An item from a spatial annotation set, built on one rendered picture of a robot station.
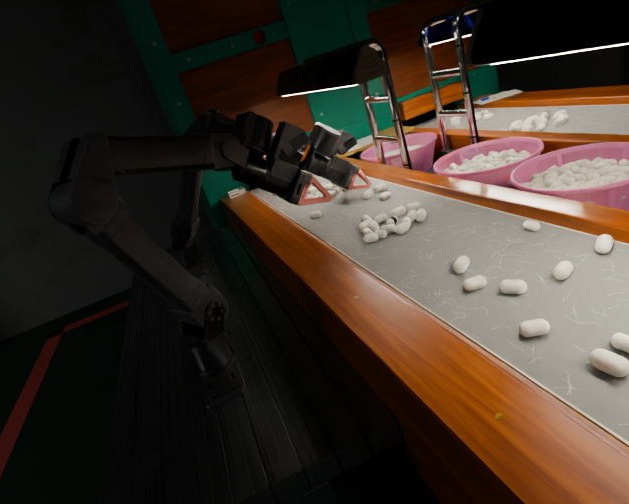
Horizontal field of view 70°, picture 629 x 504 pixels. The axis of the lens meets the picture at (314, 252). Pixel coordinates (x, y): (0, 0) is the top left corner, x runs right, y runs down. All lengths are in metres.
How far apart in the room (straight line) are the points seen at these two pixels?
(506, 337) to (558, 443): 0.19
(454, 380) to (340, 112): 1.46
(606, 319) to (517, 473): 0.26
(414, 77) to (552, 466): 1.74
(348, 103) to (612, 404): 1.53
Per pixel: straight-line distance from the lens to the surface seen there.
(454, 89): 2.04
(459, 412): 0.49
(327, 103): 1.83
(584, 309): 0.66
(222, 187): 1.73
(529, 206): 0.91
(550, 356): 0.59
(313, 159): 1.19
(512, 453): 0.46
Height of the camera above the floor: 1.11
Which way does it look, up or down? 22 degrees down
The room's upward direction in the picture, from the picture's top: 19 degrees counter-clockwise
